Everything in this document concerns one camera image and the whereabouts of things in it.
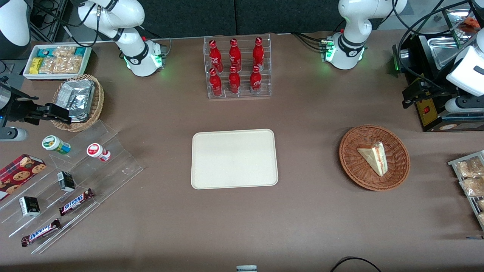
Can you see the silver foil pack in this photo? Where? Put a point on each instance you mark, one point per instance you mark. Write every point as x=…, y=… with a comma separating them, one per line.
x=77, y=99

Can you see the beige plastic tray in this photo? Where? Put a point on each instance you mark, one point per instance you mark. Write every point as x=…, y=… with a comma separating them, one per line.
x=234, y=158

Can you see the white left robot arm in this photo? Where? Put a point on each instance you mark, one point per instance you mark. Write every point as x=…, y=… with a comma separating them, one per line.
x=349, y=22

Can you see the yellow snack pack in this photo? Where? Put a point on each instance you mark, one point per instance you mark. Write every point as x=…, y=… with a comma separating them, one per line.
x=36, y=65

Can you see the steel warmer pan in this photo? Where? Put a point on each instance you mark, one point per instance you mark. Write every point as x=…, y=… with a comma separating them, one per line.
x=448, y=51

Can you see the red lid snack cup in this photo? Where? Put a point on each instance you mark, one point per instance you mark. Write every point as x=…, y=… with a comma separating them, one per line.
x=97, y=152

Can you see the black food warmer cabinet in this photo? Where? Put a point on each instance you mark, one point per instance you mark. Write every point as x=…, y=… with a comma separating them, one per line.
x=427, y=113

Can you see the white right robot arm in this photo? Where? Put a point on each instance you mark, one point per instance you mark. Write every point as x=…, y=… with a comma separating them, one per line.
x=132, y=45

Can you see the white rectangular snack bin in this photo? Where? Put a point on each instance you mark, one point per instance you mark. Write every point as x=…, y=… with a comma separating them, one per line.
x=28, y=74

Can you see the grey white capped object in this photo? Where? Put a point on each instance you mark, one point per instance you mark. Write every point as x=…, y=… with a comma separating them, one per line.
x=246, y=268

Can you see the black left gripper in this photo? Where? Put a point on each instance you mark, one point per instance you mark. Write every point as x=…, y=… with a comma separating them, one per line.
x=432, y=89

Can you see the clear bag of pastry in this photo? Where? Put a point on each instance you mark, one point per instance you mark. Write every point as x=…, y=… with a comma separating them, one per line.
x=481, y=219
x=469, y=168
x=473, y=186
x=481, y=204

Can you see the red cola bottle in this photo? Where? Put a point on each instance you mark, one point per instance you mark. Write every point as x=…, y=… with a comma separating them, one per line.
x=215, y=84
x=215, y=56
x=235, y=55
x=258, y=53
x=256, y=80
x=234, y=81

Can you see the teal snack pack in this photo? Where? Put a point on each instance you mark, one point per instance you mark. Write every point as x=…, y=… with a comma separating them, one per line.
x=79, y=51
x=44, y=53

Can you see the small black carton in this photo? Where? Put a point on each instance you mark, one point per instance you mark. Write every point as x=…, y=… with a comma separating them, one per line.
x=66, y=181
x=29, y=206

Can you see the brown round wicker basket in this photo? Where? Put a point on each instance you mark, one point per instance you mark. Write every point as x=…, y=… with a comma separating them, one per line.
x=397, y=166

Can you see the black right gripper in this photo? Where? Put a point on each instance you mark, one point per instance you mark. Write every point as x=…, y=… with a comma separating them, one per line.
x=16, y=107

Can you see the red plaid cookie box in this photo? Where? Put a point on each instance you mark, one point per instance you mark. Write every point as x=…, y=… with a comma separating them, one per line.
x=19, y=173

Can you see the orange fried food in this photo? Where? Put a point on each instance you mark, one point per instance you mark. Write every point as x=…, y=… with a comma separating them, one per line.
x=471, y=22

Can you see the green lid snack cup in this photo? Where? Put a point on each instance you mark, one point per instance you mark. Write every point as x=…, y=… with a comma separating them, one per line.
x=56, y=144

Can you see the clear acrylic bottle rack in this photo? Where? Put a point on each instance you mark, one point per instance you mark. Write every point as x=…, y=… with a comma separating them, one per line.
x=238, y=90

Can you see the light tan wicker basket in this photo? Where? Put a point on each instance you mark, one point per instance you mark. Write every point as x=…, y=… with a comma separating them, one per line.
x=96, y=102

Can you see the clear peanut bag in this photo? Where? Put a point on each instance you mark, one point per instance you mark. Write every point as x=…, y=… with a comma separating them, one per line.
x=70, y=65
x=64, y=51
x=48, y=66

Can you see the triangle sandwich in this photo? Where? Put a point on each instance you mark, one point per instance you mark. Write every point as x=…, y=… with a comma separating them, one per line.
x=375, y=158

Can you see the Snickers chocolate bar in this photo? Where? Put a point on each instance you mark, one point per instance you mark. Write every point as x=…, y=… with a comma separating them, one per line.
x=41, y=232
x=75, y=201

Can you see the clear acrylic stepped stand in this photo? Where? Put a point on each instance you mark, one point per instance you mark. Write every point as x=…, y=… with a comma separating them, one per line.
x=98, y=177

